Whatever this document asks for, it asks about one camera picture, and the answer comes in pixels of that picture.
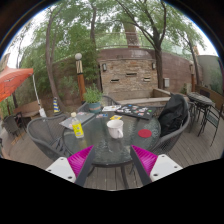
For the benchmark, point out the dark wicker chair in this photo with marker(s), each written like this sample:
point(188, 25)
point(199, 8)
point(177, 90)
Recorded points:
point(11, 125)

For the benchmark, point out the black jacket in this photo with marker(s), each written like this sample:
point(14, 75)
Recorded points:
point(173, 115)

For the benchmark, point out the grey laptop with stickers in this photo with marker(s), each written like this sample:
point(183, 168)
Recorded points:
point(85, 117)

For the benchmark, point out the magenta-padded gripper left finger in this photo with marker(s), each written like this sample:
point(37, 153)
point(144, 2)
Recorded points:
point(61, 168)

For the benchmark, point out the blue and yellow striped cone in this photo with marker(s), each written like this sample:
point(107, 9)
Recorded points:
point(56, 106)

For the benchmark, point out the dark metal patio chair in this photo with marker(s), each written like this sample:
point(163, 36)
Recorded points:
point(213, 118)

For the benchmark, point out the orange patio umbrella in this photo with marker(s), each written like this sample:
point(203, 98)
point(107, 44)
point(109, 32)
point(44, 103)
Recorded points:
point(13, 80)

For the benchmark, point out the white ceramic mug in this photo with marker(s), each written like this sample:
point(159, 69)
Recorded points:
point(115, 130)

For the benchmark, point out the green plant in blue pot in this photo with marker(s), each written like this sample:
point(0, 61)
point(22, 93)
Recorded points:
point(93, 96)

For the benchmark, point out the wooden lamp post with globe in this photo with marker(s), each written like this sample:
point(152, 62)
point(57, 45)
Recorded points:
point(80, 83)

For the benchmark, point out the round dark patio table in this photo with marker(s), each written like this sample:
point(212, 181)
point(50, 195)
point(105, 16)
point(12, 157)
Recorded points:
point(199, 98)

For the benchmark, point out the dark-trunked tree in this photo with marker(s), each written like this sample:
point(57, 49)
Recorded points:
point(158, 66)

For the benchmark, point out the slim-trunked tree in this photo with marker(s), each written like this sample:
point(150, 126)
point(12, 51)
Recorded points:
point(50, 73)

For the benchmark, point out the clear bottle with yellow label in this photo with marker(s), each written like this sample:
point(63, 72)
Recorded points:
point(77, 128)

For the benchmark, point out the white printed booklet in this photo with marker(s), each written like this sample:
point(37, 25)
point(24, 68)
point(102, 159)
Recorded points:
point(111, 108)

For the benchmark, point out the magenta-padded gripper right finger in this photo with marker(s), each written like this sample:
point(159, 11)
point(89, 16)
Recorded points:
point(163, 166)

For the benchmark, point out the yellow card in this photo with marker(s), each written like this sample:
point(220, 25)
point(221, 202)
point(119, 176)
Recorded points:
point(116, 117)

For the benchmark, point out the flat round red coaster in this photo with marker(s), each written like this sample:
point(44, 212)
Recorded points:
point(145, 133)

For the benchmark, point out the wooden bench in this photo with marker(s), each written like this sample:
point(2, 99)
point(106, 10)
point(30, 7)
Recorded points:
point(28, 108)

